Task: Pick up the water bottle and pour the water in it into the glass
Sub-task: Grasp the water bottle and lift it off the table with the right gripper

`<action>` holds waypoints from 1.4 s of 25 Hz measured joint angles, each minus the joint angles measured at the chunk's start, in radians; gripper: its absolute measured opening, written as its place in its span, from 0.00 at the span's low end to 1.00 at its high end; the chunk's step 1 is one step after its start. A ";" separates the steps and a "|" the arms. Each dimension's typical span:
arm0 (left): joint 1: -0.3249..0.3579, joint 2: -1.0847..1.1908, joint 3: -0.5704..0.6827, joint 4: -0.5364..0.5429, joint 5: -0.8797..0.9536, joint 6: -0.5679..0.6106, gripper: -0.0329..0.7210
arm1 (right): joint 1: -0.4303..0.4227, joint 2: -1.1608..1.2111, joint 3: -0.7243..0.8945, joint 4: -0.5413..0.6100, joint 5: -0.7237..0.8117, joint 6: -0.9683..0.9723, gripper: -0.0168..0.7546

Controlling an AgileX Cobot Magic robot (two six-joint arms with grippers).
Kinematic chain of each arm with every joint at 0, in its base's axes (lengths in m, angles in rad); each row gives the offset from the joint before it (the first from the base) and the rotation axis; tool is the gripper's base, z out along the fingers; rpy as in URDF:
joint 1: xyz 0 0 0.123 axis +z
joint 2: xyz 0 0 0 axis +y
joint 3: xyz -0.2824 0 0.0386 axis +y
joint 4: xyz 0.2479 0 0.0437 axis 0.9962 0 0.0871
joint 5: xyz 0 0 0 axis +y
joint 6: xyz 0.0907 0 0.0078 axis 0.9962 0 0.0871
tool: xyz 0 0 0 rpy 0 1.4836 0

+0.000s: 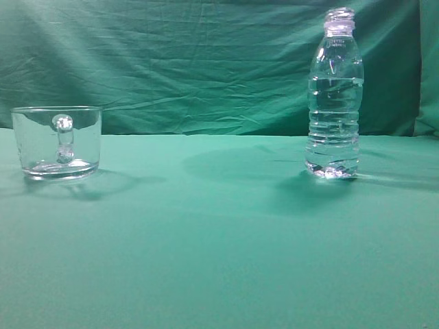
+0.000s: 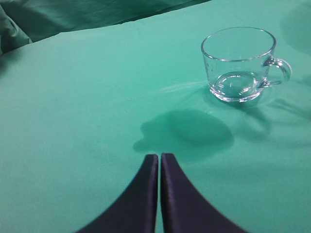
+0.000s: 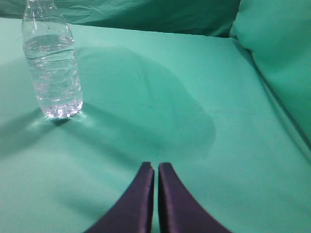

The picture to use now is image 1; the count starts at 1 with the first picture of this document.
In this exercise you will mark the clear glass mug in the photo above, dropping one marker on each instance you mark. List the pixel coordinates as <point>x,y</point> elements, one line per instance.
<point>58,142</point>

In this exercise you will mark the green table cloth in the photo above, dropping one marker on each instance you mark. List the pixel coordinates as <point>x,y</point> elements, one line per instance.
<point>223,232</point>

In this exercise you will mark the clear plastic water bottle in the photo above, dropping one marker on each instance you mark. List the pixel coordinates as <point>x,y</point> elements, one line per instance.
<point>335,91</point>

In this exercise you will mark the green backdrop cloth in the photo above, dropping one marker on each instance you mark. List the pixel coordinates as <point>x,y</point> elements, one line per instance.
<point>214,67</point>

